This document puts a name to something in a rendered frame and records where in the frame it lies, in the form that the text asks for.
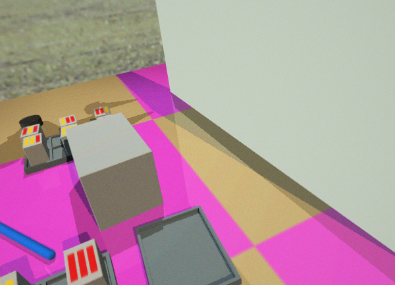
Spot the blue rod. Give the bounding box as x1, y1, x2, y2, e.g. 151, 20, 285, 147
0, 222, 56, 260

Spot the pale grey wall panel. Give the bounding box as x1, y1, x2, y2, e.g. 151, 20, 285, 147
155, 0, 395, 253

